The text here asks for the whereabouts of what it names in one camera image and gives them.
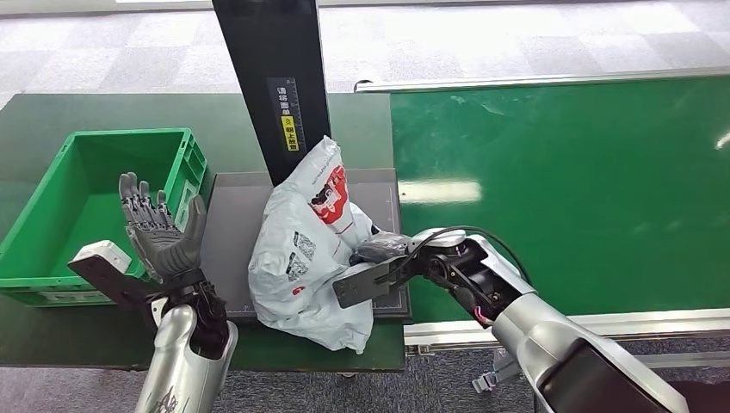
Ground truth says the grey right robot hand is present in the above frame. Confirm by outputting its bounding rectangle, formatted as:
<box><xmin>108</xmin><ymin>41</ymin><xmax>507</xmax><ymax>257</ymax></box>
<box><xmin>348</xmin><ymin>230</ymin><xmax>413</xmax><ymax>268</ymax></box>

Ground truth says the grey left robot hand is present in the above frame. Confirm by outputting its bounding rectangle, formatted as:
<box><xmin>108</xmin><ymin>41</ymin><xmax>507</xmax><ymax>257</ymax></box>
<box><xmin>118</xmin><ymin>171</ymin><xmax>208</xmax><ymax>286</ymax></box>

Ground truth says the grey courier bag package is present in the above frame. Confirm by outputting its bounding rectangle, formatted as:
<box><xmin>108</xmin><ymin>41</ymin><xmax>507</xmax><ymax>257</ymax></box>
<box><xmin>247</xmin><ymin>134</ymin><xmax>413</xmax><ymax>356</ymax></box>

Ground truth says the green conveyor belt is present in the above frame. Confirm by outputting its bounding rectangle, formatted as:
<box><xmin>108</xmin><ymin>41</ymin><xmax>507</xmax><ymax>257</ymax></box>
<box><xmin>390</xmin><ymin>75</ymin><xmax>730</xmax><ymax>324</ymax></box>

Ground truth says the black inbound scanner machine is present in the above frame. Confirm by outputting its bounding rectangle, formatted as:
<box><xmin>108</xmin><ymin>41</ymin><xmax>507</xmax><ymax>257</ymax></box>
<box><xmin>198</xmin><ymin>0</ymin><xmax>413</xmax><ymax>324</ymax></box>

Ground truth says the green plastic crate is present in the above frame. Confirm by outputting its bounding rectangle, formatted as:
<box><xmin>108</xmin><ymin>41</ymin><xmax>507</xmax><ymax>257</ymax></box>
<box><xmin>0</xmin><ymin>127</ymin><xmax>210</xmax><ymax>310</ymax></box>

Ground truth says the dark green table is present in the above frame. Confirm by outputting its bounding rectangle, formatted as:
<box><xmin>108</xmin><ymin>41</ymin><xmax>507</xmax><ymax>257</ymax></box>
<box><xmin>0</xmin><ymin>92</ymin><xmax>406</xmax><ymax>375</ymax></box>

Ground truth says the black and yellow label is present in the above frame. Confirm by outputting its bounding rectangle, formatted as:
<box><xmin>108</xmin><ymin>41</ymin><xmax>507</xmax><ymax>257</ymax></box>
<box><xmin>266</xmin><ymin>77</ymin><xmax>308</xmax><ymax>154</ymax></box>

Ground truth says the black cloth object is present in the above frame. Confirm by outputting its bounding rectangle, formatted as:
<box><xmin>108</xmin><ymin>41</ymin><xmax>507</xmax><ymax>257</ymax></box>
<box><xmin>670</xmin><ymin>379</ymin><xmax>730</xmax><ymax>413</ymax></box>

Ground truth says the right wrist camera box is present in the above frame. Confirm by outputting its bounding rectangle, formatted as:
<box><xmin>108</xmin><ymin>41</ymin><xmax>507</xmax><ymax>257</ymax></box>
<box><xmin>331</xmin><ymin>256</ymin><xmax>413</xmax><ymax>311</ymax></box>

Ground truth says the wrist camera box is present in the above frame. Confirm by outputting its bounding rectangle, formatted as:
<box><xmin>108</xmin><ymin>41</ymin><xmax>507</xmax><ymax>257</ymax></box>
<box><xmin>331</xmin><ymin>256</ymin><xmax>413</xmax><ymax>311</ymax></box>
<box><xmin>66</xmin><ymin>239</ymin><xmax>154</xmax><ymax>312</ymax></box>

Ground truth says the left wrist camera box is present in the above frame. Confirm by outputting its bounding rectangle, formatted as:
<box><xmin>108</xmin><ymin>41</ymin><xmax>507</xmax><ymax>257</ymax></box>
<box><xmin>66</xmin><ymin>239</ymin><xmax>154</xmax><ymax>312</ymax></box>

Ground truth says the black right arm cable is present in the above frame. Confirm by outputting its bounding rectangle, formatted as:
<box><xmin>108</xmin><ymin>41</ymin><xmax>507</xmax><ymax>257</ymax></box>
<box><xmin>392</xmin><ymin>225</ymin><xmax>533</xmax><ymax>287</ymax></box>

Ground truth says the grey conveyor bracket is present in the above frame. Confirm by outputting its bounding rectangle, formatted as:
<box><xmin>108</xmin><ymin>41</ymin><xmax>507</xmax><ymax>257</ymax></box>
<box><xmin>471</xmin><ymin>348</ymin><xmax>523</xmax><ymax>395</ymax></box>

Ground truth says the thin aluminium conveyor rail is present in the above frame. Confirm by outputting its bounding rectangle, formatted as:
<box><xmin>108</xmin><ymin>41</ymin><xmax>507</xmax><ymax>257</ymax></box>
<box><xmin>352</xmin><ymin>65</ymin><xmax>730</xmax><ymax>94</ymax></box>

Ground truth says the wide aluminium conveyor rail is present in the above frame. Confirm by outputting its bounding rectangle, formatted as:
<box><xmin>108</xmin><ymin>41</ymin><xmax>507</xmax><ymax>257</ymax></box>
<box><xmin>403</xmin><ymin>307</ymin><xmax>730</xmax><ymax>373</ymax></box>

